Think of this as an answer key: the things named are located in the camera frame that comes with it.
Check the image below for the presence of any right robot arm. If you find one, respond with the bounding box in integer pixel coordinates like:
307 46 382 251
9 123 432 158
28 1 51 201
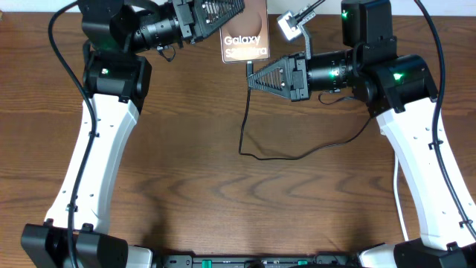
247 0 475 267

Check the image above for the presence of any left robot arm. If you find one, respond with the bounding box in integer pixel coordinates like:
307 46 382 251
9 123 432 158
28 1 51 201
21 0 245 267

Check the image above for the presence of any black right camera cable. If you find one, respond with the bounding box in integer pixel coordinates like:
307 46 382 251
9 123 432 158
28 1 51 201
414 0 476 241

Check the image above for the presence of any black camera cable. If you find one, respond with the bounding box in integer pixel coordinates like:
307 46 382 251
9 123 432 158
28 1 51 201
47 0 100 268
414 0 476 241

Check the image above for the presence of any Galaxy S25 Ultra smartphone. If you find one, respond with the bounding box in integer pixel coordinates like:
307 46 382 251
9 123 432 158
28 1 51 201
220 0 270 63

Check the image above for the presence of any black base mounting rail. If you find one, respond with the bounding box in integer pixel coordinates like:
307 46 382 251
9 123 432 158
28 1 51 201
152 253 361 268

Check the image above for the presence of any white power strip cord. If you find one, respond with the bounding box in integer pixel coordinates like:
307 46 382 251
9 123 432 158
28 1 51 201
392 154 410 242

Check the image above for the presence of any black left camera cable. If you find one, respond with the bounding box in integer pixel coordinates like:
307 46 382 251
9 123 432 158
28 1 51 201
47 0 100 268

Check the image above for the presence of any black USB charging cable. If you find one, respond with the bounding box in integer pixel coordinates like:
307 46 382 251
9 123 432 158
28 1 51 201
237 61 373 162

